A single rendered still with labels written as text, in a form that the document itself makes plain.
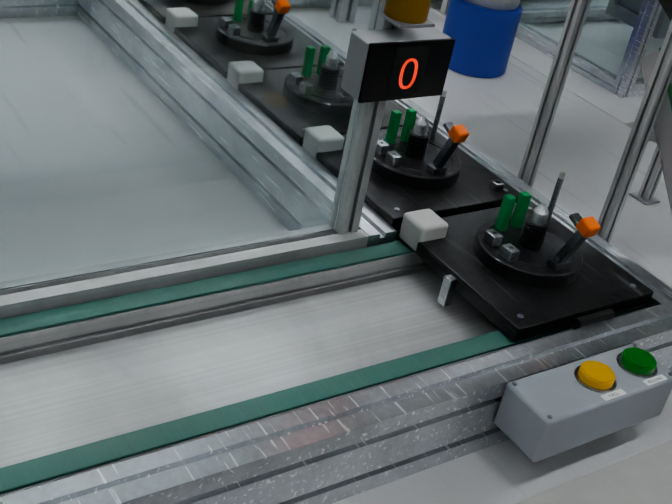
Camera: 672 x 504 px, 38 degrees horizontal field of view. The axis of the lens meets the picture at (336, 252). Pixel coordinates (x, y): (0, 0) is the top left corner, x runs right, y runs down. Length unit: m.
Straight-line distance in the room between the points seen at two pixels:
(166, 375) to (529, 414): 0.39
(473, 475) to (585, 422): 0.13
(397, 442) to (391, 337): 0.19
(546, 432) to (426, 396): 0.13
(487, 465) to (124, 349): 0.42
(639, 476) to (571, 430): 0.14
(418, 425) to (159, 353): 0.29
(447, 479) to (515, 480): 0.08
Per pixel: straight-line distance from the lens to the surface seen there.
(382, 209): 1.34
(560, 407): 1.09
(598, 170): 1.91
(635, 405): 1.18
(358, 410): 1.01
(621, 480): 1.20
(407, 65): 1.14
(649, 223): 1.77
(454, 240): 1.31
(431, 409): 1.04
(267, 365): 1.11
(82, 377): 1.07
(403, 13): 1.12
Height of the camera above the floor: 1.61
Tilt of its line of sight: 31 degrees down
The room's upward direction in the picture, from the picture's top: 12 degrees clockwise
